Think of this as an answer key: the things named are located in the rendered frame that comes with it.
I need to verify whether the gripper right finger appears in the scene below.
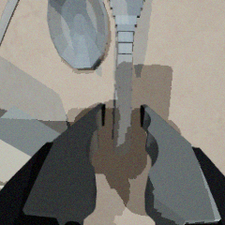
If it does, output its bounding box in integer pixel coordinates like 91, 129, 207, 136
141, 104, 225, 225

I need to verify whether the white cube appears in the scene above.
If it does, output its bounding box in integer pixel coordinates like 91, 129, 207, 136
0, 106, 60, 188

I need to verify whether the grey spoon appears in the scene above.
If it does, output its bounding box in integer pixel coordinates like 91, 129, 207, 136
47, 0, 108, 69

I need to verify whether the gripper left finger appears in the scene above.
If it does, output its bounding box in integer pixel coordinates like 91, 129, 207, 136
0, 103, 105, 225

